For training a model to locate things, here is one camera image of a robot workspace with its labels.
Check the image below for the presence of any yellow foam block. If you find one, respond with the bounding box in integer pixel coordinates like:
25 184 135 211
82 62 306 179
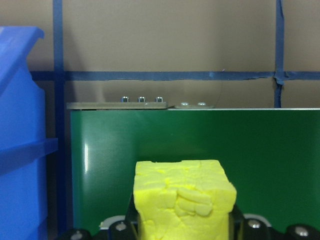
133 159 238 240

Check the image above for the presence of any green conveyor belt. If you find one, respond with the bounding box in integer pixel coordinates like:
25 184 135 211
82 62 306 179
66 96 320 232

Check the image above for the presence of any blue plastic storage bin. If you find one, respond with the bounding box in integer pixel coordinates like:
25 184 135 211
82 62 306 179
0 26 60 240

